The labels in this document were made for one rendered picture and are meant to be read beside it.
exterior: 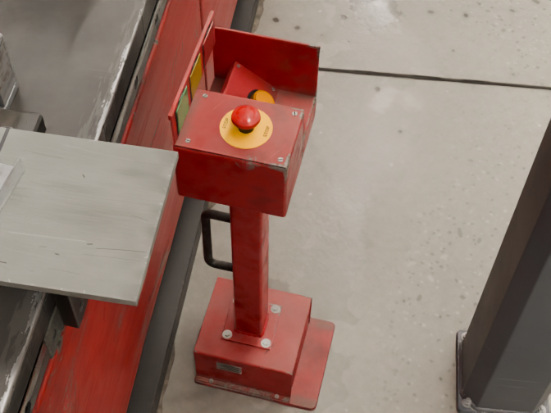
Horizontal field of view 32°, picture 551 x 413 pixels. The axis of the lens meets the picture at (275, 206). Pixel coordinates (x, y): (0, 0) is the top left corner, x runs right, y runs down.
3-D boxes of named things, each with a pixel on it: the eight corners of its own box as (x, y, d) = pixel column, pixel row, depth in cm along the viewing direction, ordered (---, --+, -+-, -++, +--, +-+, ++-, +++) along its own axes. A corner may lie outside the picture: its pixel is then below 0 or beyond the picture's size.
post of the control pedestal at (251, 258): (261, 338, 184) (261, 171, 139) (234, 332, 185) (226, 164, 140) (268, 314, 187) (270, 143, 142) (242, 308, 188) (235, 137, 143)
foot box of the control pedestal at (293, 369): (315, 411, 188) (317, 387, 178) (193, 383, 191) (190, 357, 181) (335, 324, 199) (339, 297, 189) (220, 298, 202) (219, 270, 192)
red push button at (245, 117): (257, 144, 128) (257, 128, 125) (228, 138, 128) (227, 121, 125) (264, 122, 130) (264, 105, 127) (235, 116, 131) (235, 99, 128)
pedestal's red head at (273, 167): (284, 219, 135) (288, 140, 120) (177, 196, 137) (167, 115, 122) (316, 114, 146) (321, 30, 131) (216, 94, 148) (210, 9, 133)
